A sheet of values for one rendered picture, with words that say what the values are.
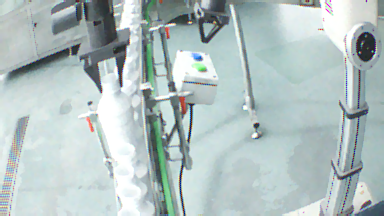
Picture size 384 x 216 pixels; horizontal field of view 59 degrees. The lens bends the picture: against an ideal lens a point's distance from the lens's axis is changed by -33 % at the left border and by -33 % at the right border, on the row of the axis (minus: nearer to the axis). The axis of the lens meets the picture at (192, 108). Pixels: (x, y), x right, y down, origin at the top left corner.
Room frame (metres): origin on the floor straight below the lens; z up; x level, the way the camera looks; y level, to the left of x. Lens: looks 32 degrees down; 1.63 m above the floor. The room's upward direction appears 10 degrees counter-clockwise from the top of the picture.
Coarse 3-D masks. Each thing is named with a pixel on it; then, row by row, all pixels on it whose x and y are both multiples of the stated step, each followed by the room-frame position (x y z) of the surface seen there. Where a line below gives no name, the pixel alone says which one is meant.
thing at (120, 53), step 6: (120, 48) 0.71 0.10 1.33; (126, 48) 0.71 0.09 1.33; (96, 54) 0.69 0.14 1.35; (102, 54) 0.69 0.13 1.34; (108, 54) 0.69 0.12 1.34; (114, 54) 0.69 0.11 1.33; (120, 54) 0.69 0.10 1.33; (126, 54) 0.69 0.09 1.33; (90, 60) 0.69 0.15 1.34; (96, 60) 0.69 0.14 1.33; (102, 60) 0.69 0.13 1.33; (120, 60) 0.69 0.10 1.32; (120, 66) 0.69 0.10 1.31; (120, 72) 0.70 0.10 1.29; (120, 78) 0.71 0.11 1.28; (120, 84) 0.71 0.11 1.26
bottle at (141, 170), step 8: (128, 144) 0.68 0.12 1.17; (120, 152) 0.67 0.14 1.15; (128, 152) 0.68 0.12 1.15; (120, 160) 0.65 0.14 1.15; (128, 160) 0.64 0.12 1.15; (136, 160) 0.65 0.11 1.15; (136, 168) 0.65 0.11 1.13; (144, 168) 0.66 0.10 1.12; (144, 176) 0.64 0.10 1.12; (152, 200) 0.64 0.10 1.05
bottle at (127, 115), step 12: (108, 84) 0.70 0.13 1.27; (108, 96) 0.70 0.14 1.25; (120, 96) 0.71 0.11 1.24; (108, 108) 0.70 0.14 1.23; (120, 108) 0.69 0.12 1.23; (132, 108) 0.72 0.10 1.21; (108, 120) 0.69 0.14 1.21; (120, 120) 0.69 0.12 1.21; (132, 120) 0.71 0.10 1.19; (108, 132) 0.69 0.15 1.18; (120, 132) 0.69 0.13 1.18; (132, 132) 0.70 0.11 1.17; (120, 144) 0.69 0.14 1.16; (132, 144) 0.70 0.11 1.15
